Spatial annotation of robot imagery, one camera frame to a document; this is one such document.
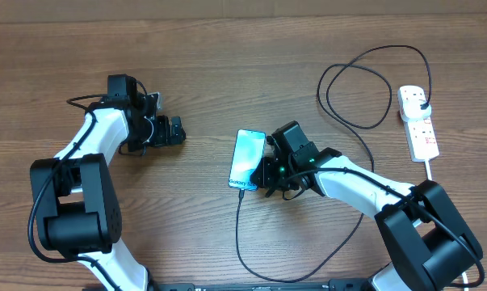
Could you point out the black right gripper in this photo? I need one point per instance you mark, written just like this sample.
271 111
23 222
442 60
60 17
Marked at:
269 181

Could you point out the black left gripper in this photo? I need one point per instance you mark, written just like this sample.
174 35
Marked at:
162 137

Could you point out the Samsung Galaxy smartphone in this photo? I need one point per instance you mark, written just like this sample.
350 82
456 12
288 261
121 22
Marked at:
247 154

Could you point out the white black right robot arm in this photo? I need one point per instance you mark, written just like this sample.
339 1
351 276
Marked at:
430 245

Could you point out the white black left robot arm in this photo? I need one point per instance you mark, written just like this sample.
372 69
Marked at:
76 216

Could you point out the white charger plug adapter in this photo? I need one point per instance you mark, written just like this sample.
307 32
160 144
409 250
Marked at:
412 110

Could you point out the white power strip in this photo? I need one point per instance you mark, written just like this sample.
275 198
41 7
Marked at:
420 134

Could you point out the cardboard backdrop panel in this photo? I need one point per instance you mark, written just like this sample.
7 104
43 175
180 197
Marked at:
58 11

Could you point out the black mounting rail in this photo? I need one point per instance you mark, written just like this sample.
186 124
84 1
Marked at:
348 284

